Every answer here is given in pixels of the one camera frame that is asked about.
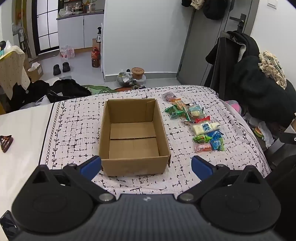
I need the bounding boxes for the small green snack packet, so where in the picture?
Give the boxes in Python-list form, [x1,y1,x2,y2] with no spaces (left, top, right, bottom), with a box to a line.
[193,134,212,144]

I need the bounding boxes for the green rug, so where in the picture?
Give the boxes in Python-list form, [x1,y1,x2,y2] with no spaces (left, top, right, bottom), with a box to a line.
[81,84,121,95]

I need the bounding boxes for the black hanging clothes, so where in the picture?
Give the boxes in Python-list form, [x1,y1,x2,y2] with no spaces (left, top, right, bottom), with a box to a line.
[181,0,229,20]

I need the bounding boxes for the cream knitted cloth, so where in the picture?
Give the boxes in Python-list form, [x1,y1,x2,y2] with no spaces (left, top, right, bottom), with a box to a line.
[258,50,287,90]

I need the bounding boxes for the white kitchen cabinet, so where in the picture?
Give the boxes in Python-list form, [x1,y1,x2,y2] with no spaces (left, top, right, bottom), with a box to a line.
[57,11,105,50]

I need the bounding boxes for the white bed sheet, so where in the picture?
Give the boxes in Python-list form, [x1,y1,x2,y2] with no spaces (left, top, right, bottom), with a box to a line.
[0,103,55,218]

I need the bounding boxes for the black coat pile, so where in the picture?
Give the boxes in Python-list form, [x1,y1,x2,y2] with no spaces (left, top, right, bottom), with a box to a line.
[205,31,296,126]

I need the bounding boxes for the brown hair clip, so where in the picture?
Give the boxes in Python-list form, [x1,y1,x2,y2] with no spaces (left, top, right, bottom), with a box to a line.
[0,135,14,153]

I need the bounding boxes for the pack of water bottles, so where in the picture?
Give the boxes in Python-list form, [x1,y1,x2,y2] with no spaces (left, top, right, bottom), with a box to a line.
[60,45,75,59]

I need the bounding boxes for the grey door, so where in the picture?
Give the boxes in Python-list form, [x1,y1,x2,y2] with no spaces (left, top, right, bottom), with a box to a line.
[176,0,255,87]

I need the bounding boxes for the toy burger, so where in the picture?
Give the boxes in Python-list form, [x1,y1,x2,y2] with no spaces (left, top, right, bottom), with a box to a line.
[253,126,265,141]

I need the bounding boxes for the brown paper bucket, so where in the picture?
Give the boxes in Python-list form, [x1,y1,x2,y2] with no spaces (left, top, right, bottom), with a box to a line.
[131,67,145,80]

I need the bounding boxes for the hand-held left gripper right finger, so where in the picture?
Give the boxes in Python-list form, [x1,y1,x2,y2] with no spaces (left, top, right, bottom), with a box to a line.
[178,156,264,203]

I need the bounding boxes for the white blue label snack packet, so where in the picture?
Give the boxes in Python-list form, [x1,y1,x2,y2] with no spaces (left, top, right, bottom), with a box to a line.
[191,119,221,136]

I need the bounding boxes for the large green snack packet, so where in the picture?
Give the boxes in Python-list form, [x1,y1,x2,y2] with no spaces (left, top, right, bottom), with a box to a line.
[165,105,185,119]

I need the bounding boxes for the clear plastic container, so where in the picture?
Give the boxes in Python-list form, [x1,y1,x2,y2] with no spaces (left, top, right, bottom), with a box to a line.
[133,74,147,88]

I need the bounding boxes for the purple clear snack packet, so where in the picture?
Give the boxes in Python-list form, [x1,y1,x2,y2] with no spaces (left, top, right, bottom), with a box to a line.
[162,91,176,102]

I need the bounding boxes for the small cardboard box white paper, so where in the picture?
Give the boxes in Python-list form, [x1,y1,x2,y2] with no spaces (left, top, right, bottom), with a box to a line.
[25,62,44,82]

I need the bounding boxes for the black framed glass door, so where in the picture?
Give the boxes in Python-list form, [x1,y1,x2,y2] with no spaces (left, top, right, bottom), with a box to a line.
[31,0,61,56]

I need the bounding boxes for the black bag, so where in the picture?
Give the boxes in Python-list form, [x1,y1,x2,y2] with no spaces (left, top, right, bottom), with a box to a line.
[47,79,92,103]

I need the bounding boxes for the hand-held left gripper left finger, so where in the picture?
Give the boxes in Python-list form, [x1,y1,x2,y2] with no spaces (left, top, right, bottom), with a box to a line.
[30,156,116,204]

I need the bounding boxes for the clear teal label snack packet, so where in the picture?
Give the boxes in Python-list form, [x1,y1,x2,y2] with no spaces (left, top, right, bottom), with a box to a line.
[185,105,206,122]

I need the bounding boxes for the pink snack packet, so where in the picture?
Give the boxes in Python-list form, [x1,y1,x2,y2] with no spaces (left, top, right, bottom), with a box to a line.
[194,142,213,153]

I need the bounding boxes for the plastic trash bag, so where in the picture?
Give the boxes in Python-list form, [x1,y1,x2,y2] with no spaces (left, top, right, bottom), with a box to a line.
[116,71,134,87]

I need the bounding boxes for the black jacket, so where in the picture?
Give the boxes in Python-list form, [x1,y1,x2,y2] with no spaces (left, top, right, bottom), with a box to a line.
[9,80,50,110]

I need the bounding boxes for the black phone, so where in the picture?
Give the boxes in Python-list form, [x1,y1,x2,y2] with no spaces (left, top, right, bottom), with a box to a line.
[0,210,20,241]

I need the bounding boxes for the small wooden side table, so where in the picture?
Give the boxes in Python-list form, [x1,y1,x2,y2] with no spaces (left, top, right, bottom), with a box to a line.
[0,45,31,99]

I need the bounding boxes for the black door handle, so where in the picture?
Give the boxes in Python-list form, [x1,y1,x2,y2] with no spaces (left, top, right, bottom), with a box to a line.
[230,13,247,32]

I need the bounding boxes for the pink plush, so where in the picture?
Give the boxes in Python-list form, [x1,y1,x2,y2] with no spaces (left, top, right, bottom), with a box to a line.
[224,100,242,115]

